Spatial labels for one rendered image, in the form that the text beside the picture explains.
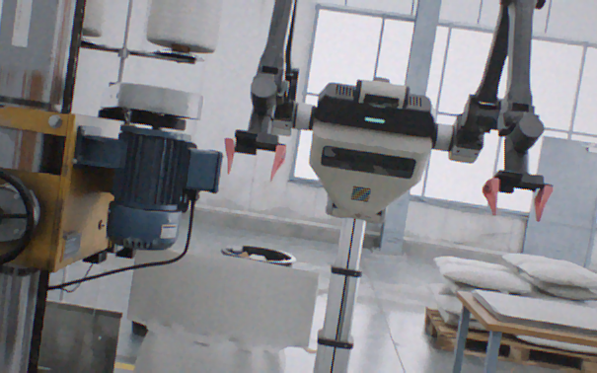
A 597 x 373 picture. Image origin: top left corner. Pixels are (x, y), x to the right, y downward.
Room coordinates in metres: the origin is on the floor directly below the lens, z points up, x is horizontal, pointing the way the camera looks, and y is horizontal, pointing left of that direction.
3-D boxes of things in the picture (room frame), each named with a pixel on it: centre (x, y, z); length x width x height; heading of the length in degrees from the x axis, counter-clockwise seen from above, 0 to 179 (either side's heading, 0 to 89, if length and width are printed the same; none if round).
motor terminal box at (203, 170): (1.37, 0.21, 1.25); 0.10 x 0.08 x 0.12; 23
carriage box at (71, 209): (1.37, 0.54, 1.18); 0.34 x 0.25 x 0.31; 178
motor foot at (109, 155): (1.30, 0.39, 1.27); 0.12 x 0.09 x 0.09; 178
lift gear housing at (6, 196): (1.18, 0.53, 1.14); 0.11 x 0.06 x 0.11; 88
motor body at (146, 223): (1.33, 0.30, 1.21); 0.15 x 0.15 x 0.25
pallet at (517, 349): (5.07, -1.90, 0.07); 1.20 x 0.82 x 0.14; 86
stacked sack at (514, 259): (5.23, -2.21, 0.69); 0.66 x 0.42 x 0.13; 85
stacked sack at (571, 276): (4.81, -2.18, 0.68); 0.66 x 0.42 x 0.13; 85
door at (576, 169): (9.42, -4.08, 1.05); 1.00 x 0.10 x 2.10; 88
